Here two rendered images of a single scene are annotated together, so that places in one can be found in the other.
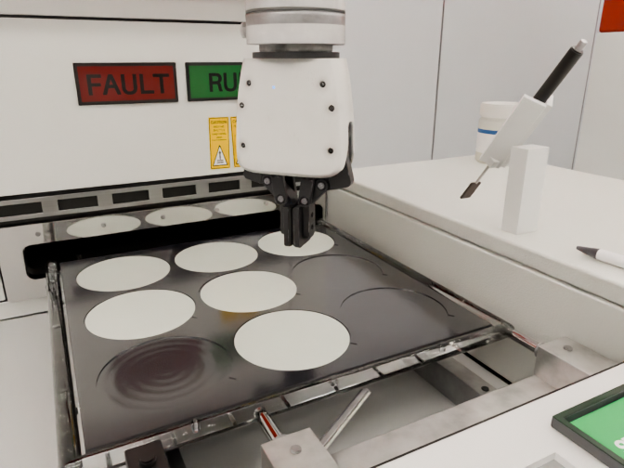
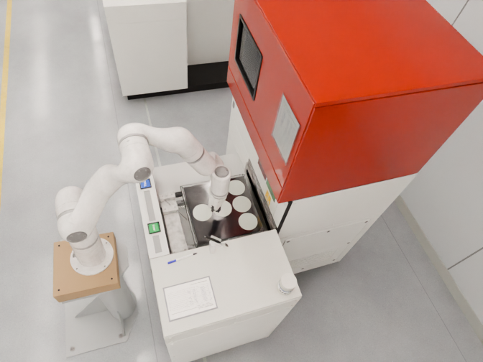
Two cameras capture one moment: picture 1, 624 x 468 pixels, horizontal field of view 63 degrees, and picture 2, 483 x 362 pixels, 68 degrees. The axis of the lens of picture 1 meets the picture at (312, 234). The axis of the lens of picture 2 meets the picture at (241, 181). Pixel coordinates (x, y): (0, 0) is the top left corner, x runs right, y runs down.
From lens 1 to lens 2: 1.76 m
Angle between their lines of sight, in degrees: 75
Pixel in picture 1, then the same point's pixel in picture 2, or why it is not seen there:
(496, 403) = (182, 238)
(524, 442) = (157, 218)
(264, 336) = (203, 208)
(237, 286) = (224, 206)
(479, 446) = (158, 214)
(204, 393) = (190, 200)
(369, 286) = (218, 229)
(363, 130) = not seen: outside the picture
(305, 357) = (195, 212)
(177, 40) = not seen: hidden behind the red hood
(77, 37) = not seen: hidden behind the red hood
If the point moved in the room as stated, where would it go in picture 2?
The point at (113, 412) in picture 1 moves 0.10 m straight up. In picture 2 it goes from (189, 189) to (189, 179)
